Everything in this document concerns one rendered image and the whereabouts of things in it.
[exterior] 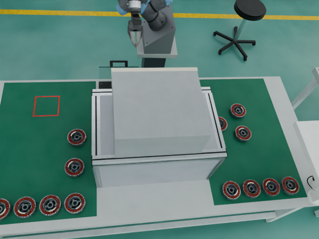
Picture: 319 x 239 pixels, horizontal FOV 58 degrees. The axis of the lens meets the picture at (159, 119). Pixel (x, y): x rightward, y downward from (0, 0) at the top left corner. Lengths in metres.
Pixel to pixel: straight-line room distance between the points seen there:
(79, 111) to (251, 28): 2.71
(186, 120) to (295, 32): 3.19
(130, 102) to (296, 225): 1.99
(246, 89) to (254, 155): 0.55
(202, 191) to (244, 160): 0.36
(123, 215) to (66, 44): 2.25
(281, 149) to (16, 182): 1.68
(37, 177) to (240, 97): 1.48
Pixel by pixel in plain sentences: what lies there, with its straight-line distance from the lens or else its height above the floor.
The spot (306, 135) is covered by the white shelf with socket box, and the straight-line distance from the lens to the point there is 1.66.
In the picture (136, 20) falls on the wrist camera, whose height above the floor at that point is 1.34.
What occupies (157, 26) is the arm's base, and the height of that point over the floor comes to 0.95.
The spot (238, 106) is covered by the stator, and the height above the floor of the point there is 0.78.
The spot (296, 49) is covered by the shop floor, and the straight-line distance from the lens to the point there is 4.08.
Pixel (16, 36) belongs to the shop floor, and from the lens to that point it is 3.64.
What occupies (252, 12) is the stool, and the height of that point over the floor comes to 0.56.
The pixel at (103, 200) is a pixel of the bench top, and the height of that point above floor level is 0.75.
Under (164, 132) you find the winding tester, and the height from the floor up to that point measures 1.32.
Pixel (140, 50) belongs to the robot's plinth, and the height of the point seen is 0.75.
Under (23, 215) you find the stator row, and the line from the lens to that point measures 1.75.
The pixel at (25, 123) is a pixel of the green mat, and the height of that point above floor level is 0.75.
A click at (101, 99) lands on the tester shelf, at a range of 1.58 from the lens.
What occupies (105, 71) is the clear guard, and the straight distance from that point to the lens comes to 1.76.
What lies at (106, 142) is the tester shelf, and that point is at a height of 1.11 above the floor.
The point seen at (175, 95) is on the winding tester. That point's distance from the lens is 1.38.
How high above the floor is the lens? 2.42
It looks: 59 degrees down
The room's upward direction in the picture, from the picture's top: 13 degrees clockwise
